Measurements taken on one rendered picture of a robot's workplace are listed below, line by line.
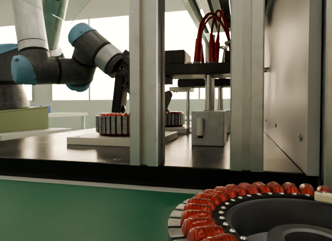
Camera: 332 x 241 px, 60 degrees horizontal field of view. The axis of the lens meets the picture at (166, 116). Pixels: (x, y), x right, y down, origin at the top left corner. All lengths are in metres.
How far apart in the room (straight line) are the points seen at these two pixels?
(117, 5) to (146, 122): 5.76
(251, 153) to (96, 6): 6.03
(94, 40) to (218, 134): 0.47
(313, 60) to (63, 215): 0.24
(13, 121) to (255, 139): 0.94
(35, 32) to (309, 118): 0.72
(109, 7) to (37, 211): 5.90
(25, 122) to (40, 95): 5.50
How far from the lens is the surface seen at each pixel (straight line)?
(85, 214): 0.23
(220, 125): 0.44
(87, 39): 0.81
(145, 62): 0.30
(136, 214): 0.22
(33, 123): 1.17
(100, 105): 5.87
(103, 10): 6.14
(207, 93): 0.45
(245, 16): 0.29
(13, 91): 1.14
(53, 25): 1.11
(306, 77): 0.28
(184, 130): 0.66
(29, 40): 0.84
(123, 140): 0.44
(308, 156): 0.28
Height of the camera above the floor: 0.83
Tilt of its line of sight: 2 degrees down
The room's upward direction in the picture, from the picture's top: straight up
